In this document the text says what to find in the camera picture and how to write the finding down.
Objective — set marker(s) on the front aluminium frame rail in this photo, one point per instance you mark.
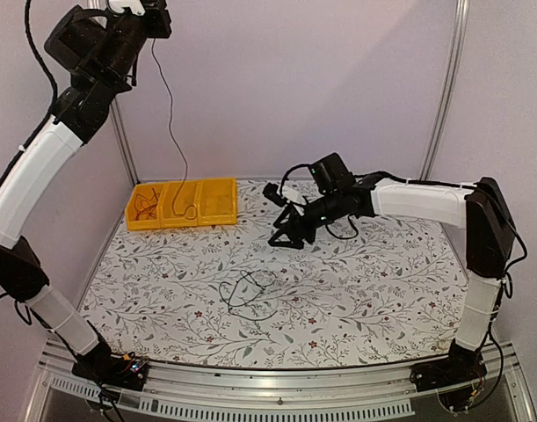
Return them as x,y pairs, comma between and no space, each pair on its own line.
179,392

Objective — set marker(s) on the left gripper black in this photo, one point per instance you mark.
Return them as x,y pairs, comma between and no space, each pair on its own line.
161,27

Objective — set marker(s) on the yellow bin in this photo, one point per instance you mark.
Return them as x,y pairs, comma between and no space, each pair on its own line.
217,202
142,209
178,204

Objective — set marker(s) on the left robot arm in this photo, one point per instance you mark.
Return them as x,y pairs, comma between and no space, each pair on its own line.
100,49

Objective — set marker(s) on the middle yellow bin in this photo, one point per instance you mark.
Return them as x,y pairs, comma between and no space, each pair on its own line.
178,204

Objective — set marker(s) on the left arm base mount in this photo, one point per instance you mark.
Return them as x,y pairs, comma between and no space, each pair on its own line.
103,367

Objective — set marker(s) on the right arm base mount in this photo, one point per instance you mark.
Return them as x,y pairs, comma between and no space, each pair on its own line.
462,370

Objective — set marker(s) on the right yellow bin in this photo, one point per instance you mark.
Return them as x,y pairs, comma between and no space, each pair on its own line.
217,202

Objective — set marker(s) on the left aluminium post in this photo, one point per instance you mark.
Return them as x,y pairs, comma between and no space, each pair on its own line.
122,141

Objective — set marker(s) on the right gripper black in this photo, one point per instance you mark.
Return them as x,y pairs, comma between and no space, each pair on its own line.
296,223

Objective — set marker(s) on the right aluminium post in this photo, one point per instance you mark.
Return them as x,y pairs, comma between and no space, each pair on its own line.
452,69

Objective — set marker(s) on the aluminium post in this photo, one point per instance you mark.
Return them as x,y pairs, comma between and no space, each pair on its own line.
452,69
122,141

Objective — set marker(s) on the left yellow bin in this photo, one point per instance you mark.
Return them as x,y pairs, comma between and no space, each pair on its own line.
142,209

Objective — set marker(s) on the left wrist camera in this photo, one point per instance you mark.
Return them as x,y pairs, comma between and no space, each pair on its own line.
136,7

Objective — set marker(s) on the floral tablecloth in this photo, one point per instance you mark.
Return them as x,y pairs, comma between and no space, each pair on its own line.
374,290

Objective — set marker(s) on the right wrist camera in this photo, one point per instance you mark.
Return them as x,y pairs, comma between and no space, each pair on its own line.
282,196

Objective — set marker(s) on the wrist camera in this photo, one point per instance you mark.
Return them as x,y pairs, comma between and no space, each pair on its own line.
136,7
282,196

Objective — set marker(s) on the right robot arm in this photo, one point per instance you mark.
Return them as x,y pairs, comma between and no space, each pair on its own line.
479,209

